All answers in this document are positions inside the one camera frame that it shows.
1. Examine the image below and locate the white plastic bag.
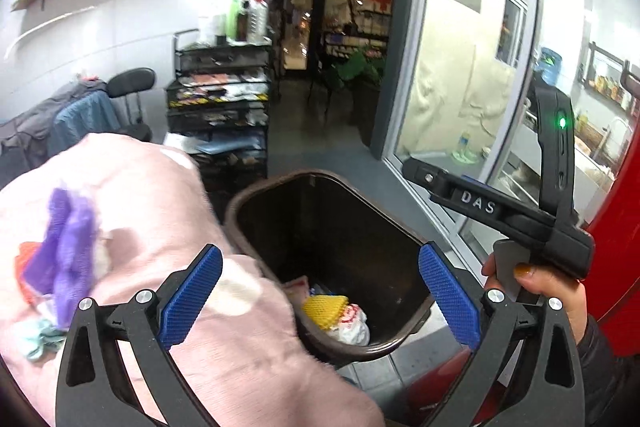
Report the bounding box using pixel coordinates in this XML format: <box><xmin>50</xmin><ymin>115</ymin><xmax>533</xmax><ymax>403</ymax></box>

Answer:
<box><xmin>326</xmin><ymin>305</ymin><xmax>371</xmax><ymax>347</ymax></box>

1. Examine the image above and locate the green pump bottle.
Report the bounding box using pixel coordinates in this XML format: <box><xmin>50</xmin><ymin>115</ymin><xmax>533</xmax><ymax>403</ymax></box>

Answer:
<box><xmin>227</xmin><ymin>0</ymin><xmax>242</xmax><ymax>40</ymax></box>

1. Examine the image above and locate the dark brown trash bin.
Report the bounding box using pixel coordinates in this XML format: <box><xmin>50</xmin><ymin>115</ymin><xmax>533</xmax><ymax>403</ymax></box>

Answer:
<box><xmin>224</xmin><ymin>169</ymin><xmax>434</xmax><ymax>367</ymax></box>

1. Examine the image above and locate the black salon stool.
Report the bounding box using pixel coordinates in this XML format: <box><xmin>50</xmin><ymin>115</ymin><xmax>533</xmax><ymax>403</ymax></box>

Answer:
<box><xmin>106</xmin><ymin>67</ymin><xmax>156</xmax><ymax>142</ymax></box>

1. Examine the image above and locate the clear pump bottle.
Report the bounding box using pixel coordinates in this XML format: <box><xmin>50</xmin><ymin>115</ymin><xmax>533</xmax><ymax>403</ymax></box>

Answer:
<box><xmin>247</xmin><ymin>0</ymin><xmax>269</xmax><ymax>43</ymax></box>

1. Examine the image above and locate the person's right hand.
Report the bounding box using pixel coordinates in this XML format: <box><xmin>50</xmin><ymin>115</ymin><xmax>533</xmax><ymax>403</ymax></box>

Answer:
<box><xmin>513</xmin><ymin>263</ymin><xmax>588</xmax><ymax>343</ymax></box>

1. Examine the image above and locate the teal tissue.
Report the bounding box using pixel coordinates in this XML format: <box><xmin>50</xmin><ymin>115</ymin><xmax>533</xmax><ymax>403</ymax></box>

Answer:
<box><xmin>24</xmin><ymin>319</ymin><xmax>67</xmax><ymax>363</ymax></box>

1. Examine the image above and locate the yellow foam fruit net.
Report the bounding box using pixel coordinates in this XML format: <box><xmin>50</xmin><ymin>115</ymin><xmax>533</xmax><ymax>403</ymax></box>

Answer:
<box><xmin>302</xmin><ymin>295</ymin><xmax>348</xmax><ymax>331</ymax></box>

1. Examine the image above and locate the orange foam fruit net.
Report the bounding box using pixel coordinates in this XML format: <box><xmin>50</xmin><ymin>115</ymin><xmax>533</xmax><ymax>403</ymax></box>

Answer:
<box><xmin>14</xmin><ymin>242</ymin><xmax>40</xmax><ymax>306</ymax></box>

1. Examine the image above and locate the pink polka dot blanket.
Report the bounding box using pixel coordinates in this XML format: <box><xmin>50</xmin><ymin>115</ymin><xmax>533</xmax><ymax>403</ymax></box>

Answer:
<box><xmin>1</xmin><ymin>133</ymin><xmax>384</xmax><ymax>426</ymax></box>

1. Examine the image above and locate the glass sliding door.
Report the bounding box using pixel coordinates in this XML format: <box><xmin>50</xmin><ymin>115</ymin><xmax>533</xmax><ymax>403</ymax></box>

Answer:
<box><xmin>386</xmin><ymin>0</ymin><xmax>639</xmax><ymax>225</ymax></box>

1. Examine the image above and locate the green potted plant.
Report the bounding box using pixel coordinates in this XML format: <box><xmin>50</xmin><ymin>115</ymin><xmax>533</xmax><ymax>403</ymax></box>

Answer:
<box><xmin>336</xmin><ymin>50</ymin><xmax>386</xmax><ymax>88</ymax></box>

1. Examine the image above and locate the black mesh trolley cart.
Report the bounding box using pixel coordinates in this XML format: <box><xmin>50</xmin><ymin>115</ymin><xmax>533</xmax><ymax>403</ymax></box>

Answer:
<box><xmin>165</xmin><ymin>29</ymin><xmax>272</xmax><ymax>215</ymax></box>

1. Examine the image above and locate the purple plastic wrapper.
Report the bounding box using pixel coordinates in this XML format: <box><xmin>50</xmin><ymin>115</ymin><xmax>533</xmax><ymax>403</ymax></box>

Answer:
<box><xmin>23</xmin><ymin>188</ymin><xmax>96</xmax><ymax>329</ymax></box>

